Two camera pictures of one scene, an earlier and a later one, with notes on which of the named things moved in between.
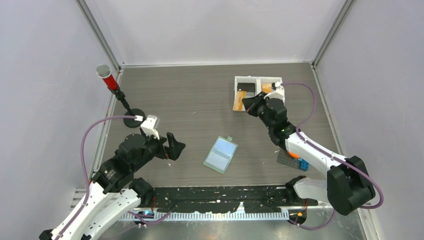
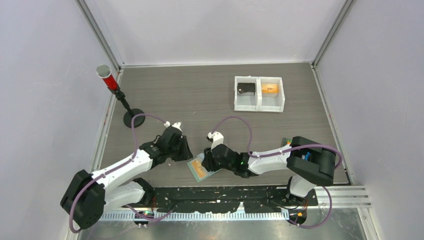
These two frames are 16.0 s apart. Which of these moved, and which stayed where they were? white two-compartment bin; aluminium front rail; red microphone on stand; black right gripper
Moved: black right gripper
Stayed: aluminium front rail; red microphone on stand; white two-compartment bin
